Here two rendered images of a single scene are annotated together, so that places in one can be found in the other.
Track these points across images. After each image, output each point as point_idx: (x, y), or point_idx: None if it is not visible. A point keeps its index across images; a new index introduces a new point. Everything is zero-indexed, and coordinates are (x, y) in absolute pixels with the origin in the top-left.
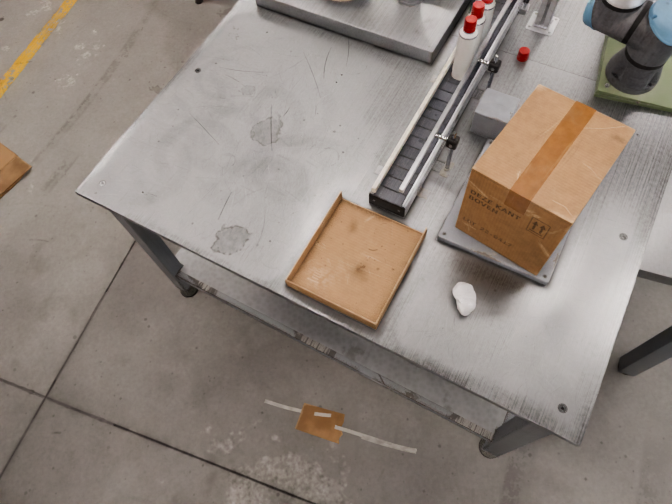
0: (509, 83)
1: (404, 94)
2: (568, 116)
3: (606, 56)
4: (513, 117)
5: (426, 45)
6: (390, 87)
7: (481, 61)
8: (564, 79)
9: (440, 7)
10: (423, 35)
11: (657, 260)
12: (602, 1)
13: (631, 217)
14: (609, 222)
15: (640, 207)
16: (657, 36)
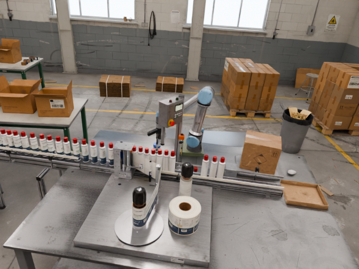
0: (209, 172)
1: (231, 196)
2: (251, 137)
3: (189, 152)
4: (259, 144)
5: (209, 189)
6: (229, 200)
7: None
8: (200, 161)
9: None
10: (204, 190)
11: None
12: (199, 136)
13: (241, 150)
14: None
15: (237, 149)
16: (203, 131)
